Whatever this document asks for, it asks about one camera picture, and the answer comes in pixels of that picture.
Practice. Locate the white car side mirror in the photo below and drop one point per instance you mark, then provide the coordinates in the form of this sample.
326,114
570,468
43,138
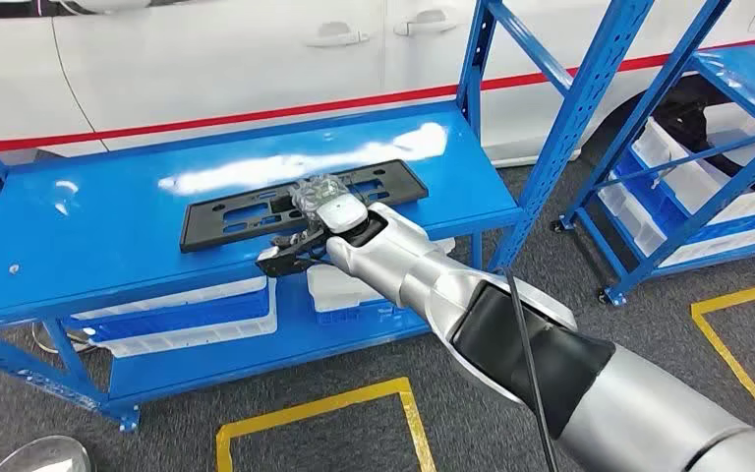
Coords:
107,5

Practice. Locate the black license plate frame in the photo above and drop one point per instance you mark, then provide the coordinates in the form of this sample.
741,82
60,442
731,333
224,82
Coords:
202,228

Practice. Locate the black plastic part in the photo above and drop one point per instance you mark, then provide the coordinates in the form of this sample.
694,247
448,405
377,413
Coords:
687,124

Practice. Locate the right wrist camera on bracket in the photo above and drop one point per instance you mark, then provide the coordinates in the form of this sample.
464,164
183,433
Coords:
286,257

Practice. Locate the silver round floor base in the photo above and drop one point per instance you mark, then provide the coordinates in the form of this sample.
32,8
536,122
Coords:
48,342

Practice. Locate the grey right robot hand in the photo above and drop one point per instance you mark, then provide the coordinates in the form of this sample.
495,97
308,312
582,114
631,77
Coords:
315,192

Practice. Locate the blue metal shelf rack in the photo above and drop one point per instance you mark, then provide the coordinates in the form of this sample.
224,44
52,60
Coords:
91,228
749,71

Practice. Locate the blue plastic crate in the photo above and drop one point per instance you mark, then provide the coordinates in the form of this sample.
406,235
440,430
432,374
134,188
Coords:
351,317
175,319
651,195

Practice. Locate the white car with red stripe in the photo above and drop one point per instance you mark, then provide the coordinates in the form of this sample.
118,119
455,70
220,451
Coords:
221,65

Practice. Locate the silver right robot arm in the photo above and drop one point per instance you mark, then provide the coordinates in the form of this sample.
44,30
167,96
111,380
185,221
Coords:
416,267

